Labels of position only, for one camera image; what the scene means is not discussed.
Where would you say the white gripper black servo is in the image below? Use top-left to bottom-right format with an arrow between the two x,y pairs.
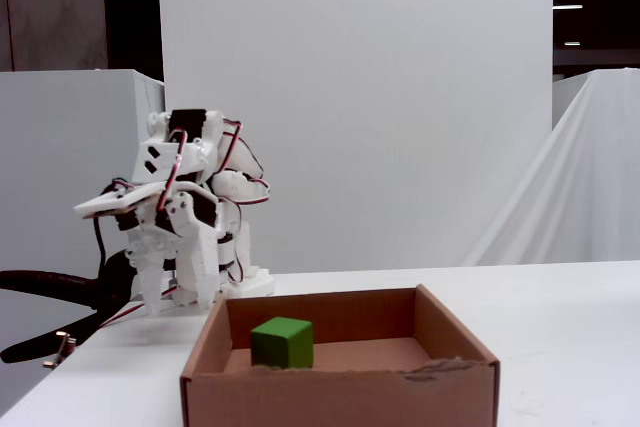
117,189 -> 222,317

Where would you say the green cube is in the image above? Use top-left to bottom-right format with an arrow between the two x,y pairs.
249,317 -> 315,370

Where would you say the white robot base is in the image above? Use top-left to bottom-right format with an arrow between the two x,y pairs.
219,266 -> 277,298

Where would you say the white partition box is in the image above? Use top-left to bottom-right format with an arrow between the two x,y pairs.
0,69 -> 166,418

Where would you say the brown cardboard box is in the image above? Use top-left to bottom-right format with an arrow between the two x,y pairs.
179,284 -> 501,427

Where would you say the black spring clamp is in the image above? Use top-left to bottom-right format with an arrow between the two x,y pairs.
0,251 -> 146,368

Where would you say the white backdrop board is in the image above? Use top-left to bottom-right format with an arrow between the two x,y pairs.
156,0 -> 555,276

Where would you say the white draped cloth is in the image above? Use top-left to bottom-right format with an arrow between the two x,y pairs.
462,66 -> 640,267

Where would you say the red black base power cable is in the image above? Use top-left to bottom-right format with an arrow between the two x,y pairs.
96,285 -> 181,334

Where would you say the black camera cable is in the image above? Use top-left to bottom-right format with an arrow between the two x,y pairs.
92,179 -> 136,293

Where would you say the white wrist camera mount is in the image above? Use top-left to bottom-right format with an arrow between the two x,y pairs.
73,184 -> 166,221

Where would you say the red black gripper servo cable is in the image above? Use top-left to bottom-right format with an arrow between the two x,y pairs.
155,127 -> 190,211

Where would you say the red black arm servo cable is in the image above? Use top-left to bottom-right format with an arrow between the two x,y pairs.
219,118 -> 274,207

